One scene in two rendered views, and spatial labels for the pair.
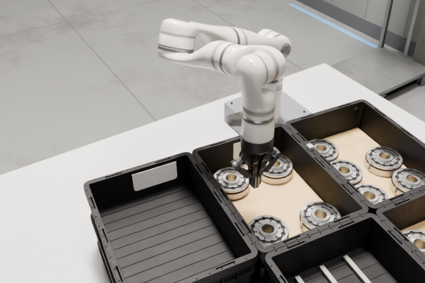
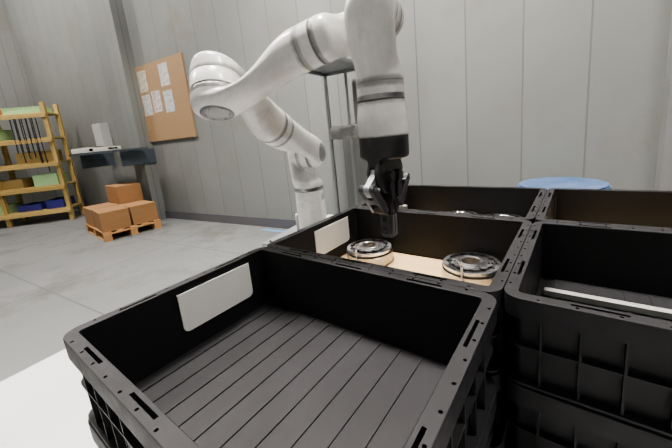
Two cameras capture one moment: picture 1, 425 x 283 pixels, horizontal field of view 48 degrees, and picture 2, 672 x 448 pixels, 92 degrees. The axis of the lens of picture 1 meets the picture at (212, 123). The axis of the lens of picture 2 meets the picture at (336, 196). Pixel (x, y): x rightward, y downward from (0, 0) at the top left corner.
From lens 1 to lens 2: 82 cm
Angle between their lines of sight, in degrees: 35
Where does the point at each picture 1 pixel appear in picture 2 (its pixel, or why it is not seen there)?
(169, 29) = (206, 58)
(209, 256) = (381, 374)
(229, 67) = (326, 30)
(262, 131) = (400, 110)
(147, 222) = (228, 373)
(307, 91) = not seen: hidden behind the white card
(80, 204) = (61, 435)
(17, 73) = not seen: outside the picture
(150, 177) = (212, 298)
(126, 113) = not seen: hidden behind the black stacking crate
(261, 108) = (395, 67)
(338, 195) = (471, 234)
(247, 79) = (375, 1)
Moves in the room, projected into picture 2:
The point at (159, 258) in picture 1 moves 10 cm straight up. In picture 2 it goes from (289, 424) to (276, 340)
